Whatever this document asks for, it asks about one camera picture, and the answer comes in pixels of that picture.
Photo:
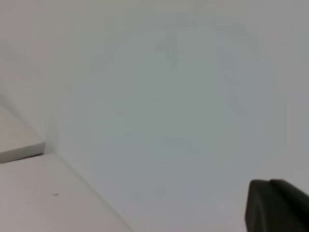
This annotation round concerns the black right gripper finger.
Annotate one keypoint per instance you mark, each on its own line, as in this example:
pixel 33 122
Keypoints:
pixel 276 206

